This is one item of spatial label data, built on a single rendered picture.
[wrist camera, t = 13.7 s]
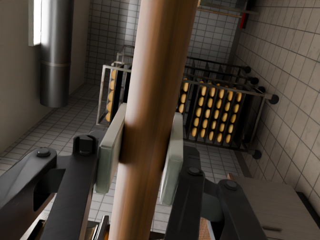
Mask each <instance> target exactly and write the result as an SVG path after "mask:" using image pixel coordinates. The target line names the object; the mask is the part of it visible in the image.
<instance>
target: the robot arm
mask: <svg viewBox="0 0 320 240"><path fill-rule="evenodd" d="M126 108H127V103H124V102H123V103H122V104H121V105H120V107H119V109H118V111H117V113H116V115H115V117H114V119H113V121H112V123H111V124H110V126H109V128H108V130H107V131H101V130H94V131H92V132H90V133H89V134H80V135H77V136H75V137H74V138H73V150H72V154H71V155H67V156H57V151H56V150H54V149H52V148H48V147H39V148H35V149H33V150H32V151H30V152H29V153H28V154H27V155H26V156H24V157H23V158H22V159H21V160H19V161H18V162H17V163H16V164H14V165H13V166H12V167H11V168H10V169H8V170H7V171H6V172H5V173H3V174H2V175H1V176H0V240H20V239H21V237H22V236H23V235H24V234H25V232H26V231H27V230H28V229H29V227H30V226H31V225H32V224H33V222H34V221H35V220H36V219H37V217H38V216H39V215H40V214H41V213H42V211H43V210H44V209H45V208H46V206H47V205H48V204H49V203H50V201H51V200H52V199H53V198H54V196H55V193H56V197H55V200H54V202H53V205H52V207H51V210H50V213H49V216H48V218H47V221H46V224H45V226H44V229H43V232H42V234H41V237H40V240H84V238H85V233H86V227H87V223H88V218H89V212H90V206H91V201H92V196H93V189H94V185H95V189H94V191H96V193H100V194H106V193H108V191H109V189H110V185H111V182H112V180H113V177H114V174H115V171H116V168H117V165H118V163H119V160H120V150H121V143H122V136H123V129H124V122H125V115H126ZM160 202H161V204H162V205H168V206H171V205H172V208H171V212H170V217H169V221H168V224H167V228H166V232H165V235H164V239H163V240H199V231H200V218H201V217H202V218H204V219H206V220H207V226H208V230H209V234H210V238H211V240H268V238H267V236H266V234H265V232H264V230H263V228H262V226H261V224H260V222H259V220H258V218H257V216H256V214H255V212H254V210H253V208H252V206H251V204H250V201H249V199H248V197H247V195H246V193H245V191H244V189H243V187H242V186H241V185H240V184H238V183H237V182H235V181H233V180H229V179H222V180H220V181H219V182H218V184H217V183H214V182H212V181H210V180H208V179H206V178H205V173H204V172H203V170H201V163H200V152H199V151H198V150H197V148H196V147H191V146H186V145H183V115H182V114H181V113H178V112H175V115H174V120H173V125H172V129H171V134H170V140H169V144H168V149H167V154H166V158H165V163H164V167H163V175H162V184H161V192H160Z"/></svg>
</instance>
